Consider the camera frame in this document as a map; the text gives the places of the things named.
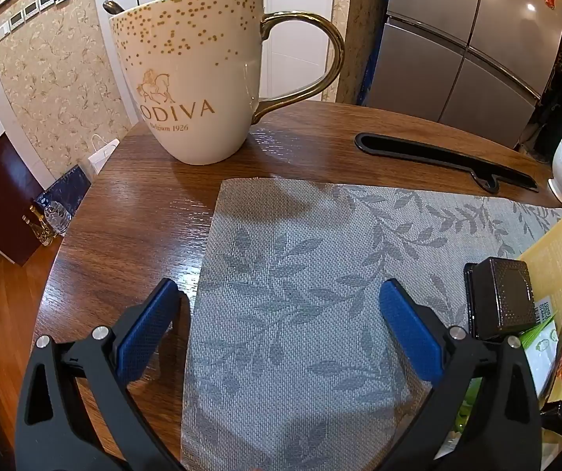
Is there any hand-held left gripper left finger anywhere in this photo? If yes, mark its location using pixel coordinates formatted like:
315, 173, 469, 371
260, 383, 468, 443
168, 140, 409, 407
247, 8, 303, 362
15, 277, 193, 471

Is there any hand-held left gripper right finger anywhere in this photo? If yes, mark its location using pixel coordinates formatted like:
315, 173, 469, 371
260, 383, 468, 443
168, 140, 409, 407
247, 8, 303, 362
378, 279, 543, 471

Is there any small black textured box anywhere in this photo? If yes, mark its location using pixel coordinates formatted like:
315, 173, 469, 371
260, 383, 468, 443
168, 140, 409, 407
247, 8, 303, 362
463, 256, 537, 340

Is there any grey leaf-pattern placemat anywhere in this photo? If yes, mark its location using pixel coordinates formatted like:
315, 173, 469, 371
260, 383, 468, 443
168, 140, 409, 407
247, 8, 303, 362
181, 177, 562, 471

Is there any green snack bag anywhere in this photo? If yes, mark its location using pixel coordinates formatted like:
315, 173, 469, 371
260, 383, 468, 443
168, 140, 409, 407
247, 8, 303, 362
450, 299, 562, 447

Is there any clear glass bottle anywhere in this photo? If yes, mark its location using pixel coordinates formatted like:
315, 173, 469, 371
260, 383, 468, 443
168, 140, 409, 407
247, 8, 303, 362
42, 201, 70, 236

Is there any dark blue gift box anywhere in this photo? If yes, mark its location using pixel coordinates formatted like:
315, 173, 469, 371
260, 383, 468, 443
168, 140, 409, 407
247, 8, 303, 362
33, 166, 92, 221

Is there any white paper bag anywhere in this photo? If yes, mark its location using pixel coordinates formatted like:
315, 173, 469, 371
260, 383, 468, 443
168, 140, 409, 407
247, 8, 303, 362
87, 133, 121, 176

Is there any dark red cabinet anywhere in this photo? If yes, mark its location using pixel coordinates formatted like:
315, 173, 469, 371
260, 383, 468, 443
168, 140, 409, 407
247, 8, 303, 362
0, 132, 46, 267

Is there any blue plastic panel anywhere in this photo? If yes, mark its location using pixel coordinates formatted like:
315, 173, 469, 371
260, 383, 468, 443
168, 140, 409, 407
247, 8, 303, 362
359, 0, 390, 107

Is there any silver refrigerator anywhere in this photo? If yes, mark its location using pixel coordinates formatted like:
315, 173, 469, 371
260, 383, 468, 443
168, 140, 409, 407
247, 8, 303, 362
366, 0, 562, 150

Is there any white mug with gold handle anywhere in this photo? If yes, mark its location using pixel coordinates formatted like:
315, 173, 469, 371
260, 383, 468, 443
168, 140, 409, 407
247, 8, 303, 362
109, 0, 346, 166

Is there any row of wall switches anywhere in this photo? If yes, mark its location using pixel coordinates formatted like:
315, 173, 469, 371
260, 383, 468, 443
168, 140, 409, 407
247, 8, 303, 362
0, 0, 73, 42

